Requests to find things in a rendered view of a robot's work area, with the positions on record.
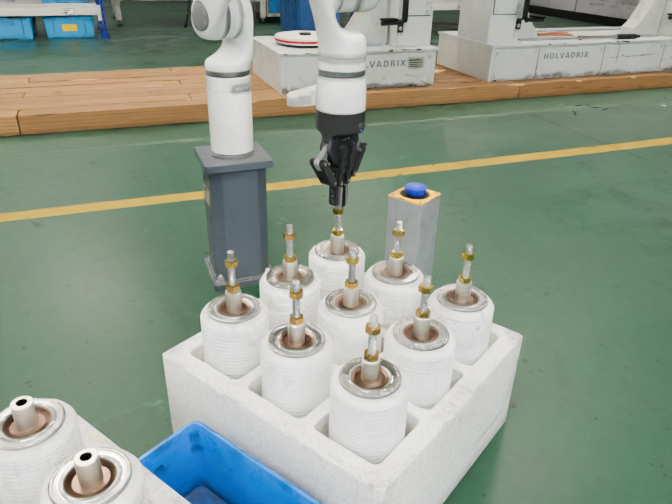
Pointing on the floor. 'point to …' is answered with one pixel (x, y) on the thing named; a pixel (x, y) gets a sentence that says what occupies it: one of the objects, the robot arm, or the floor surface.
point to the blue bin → (217, 470)
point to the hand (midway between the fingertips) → (338, 195)
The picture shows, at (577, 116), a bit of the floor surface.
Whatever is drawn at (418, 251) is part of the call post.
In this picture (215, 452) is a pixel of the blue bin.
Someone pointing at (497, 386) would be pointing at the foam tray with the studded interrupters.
